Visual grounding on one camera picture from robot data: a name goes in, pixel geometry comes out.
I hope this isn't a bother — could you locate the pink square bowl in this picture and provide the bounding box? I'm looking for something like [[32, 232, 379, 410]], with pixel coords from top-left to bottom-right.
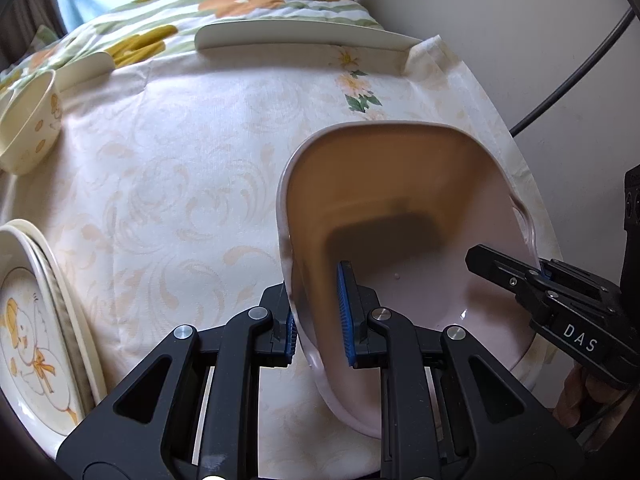
[[276, 121, 544, 440]]

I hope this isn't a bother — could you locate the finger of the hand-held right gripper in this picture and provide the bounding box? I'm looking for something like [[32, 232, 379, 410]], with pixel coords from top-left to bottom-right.
[[465, 244, 552, 307]]

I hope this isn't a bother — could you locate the black curved cable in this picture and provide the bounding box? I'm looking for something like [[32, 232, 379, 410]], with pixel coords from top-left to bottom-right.
[[510, 10, 640, 137]]

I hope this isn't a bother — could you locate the white plate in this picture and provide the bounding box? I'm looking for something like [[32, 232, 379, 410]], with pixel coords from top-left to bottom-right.
[[0, 219, 109, 407]]

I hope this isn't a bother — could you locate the cream bowl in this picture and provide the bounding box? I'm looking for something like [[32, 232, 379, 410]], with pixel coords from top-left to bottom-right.
[[0, 70, 64, 176]]

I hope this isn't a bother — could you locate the brown curtain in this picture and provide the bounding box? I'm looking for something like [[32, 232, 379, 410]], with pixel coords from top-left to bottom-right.
[[0, 0, 64, 69]]

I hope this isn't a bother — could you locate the floral white tablecloth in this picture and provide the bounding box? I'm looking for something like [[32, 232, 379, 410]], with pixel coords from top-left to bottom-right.
[[0, 35, 562, 480]]

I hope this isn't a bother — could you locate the short white tray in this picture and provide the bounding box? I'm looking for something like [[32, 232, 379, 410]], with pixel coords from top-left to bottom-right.
[[54, 51, 116, 92]]

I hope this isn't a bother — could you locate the person's right hand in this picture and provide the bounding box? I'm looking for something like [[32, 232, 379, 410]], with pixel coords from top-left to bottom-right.
[[554, 362, 632, 442]]

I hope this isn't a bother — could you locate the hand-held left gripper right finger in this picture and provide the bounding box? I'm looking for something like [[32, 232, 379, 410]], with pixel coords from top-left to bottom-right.
[[336, 260, 586, 480]]

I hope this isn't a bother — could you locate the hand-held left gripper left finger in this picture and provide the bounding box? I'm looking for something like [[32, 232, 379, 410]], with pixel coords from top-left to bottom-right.
[[56, 282, 301, 480]]

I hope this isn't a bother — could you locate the floral striped blanket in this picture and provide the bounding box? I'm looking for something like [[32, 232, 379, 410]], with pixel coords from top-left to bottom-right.
[[0, 0, 387, 92]]

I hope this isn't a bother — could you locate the long white tray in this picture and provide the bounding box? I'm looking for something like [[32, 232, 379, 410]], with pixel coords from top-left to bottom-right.
[[194, 20, 422, 56]]

